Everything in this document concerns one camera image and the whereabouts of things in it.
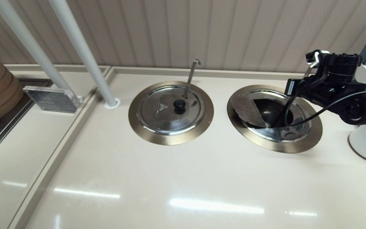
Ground steel ladle handle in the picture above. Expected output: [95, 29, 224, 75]
[183, 59, 201, 99]
[270, 62, 314, 128]

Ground steel pot lid black knob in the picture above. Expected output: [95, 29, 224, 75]
[138, 86, 205, 135]
[231, 90, 311, 142]

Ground white metal pole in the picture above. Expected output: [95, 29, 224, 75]
[0, 0, 82, 102]
[48, 0, 120, 107]

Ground clear acrylic sign block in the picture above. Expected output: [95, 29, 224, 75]
[23, 86, 83, 114]

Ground black cable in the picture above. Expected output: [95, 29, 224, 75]
[284, 75, 366, 127]

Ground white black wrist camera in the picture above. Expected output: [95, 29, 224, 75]
[305, 50, 329, 69]

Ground brass pot rim ring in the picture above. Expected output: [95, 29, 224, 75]
[227, 85, 323, 154]
[128, 81, 214, 146]

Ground white pole base ring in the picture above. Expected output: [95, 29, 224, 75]
[105, 98, 121, 110]

